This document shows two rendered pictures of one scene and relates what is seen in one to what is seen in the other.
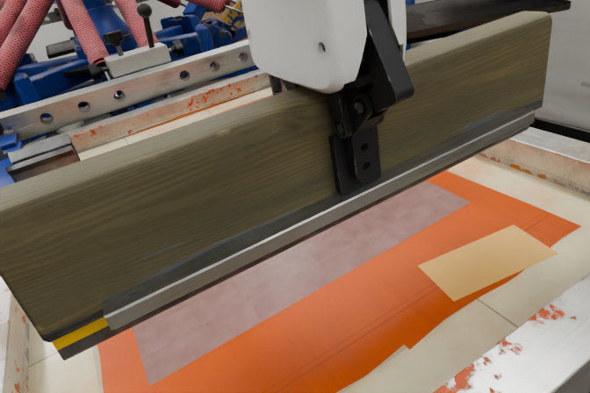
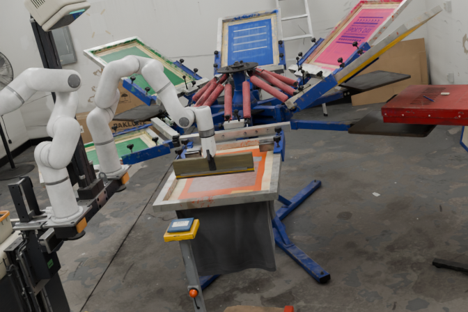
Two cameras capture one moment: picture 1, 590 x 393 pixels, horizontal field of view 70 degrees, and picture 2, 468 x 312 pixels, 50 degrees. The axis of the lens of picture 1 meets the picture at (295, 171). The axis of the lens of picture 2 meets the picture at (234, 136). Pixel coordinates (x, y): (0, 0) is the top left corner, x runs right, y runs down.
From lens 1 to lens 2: 220 cm
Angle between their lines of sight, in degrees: 33
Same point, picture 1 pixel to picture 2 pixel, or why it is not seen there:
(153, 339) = (191, 189)
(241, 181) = (197, 165)
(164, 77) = (237, 133)
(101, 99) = (217, 136)
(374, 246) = (230, 186)
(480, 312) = not seen: hidden behind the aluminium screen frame
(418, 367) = not seen: hidden behind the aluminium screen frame
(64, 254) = (178, 167)
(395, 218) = (240, 184)
